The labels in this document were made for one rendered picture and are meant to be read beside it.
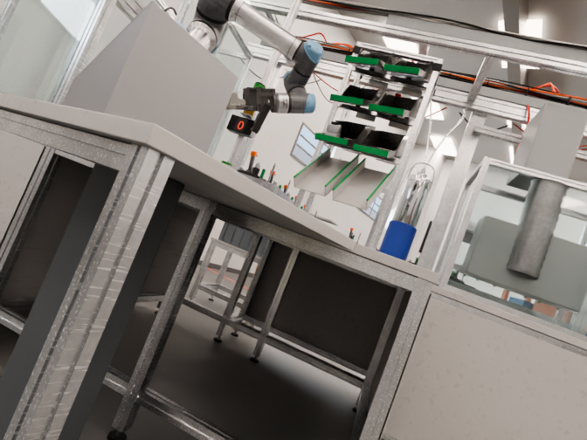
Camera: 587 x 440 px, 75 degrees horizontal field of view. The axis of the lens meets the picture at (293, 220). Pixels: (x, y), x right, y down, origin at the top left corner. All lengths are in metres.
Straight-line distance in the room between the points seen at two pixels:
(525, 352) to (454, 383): 0.32
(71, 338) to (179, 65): 0.65
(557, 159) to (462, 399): 1.23
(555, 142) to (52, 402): 2.20
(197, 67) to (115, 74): 0.20
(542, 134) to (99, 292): 2.11
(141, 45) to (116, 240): 0.50
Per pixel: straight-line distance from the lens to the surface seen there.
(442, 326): 1.89
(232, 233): 3.54
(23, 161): 1.86
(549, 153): 2.28
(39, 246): 1.92
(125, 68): 0.92
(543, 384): 2.00
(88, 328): 0.60
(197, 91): 1.02
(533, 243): 2.07
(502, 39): 2.35
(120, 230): 0.56
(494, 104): 2.75
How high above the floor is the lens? 0.77
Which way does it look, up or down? 4 degrees up
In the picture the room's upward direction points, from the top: 21 degrees clockwise
